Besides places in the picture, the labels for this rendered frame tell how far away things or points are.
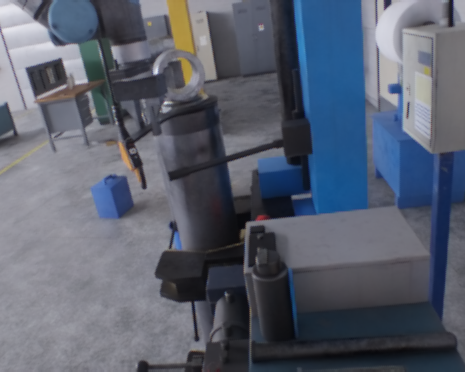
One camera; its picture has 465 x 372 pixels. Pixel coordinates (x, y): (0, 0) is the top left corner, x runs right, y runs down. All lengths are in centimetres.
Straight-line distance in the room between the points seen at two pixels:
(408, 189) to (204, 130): 257
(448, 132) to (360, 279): 74
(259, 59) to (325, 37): 1025
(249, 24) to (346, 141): 1019
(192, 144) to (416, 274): 71
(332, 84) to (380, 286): 56
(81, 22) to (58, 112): 654
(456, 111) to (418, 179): 209
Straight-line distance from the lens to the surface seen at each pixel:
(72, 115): 730
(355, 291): 99
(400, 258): 97
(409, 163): 352
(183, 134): 125
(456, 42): 150
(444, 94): 152
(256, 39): 1138
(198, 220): 136
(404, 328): 99
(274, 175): 148
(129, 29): 102
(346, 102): 124
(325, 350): 89
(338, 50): 121
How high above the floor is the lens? 173
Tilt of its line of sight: 22 degrees down
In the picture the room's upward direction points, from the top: 10 degrees counter-clockwise
